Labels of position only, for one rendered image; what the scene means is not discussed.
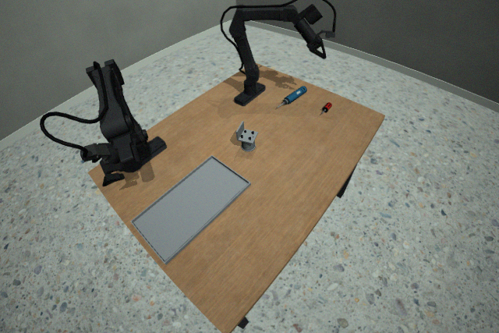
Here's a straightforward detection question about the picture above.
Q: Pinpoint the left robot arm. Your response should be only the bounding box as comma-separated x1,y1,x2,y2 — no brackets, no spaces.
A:
229,4,322,104

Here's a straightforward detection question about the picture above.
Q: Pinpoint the red screwdriver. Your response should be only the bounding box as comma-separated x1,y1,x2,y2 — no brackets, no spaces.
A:
321,102,332,114

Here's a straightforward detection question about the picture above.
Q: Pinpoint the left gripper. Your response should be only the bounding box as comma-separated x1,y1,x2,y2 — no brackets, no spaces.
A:
301,27,333,59

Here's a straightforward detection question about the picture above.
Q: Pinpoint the grey l-shaped metal bracket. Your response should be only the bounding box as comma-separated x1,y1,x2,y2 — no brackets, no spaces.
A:
236,121,258,144

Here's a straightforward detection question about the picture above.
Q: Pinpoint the dark grey cylinder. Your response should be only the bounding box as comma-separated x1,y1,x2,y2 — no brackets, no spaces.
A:
241,141,256,152

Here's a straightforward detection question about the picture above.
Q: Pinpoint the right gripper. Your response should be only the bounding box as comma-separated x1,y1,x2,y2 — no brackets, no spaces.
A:
84,143,125,186

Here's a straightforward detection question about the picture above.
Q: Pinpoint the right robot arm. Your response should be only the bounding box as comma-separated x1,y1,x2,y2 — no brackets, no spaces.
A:
86,59,166,172

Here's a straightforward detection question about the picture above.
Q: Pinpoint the blue electric screwdriver barrel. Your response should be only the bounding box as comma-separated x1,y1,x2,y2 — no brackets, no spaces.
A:
277,86,307,108

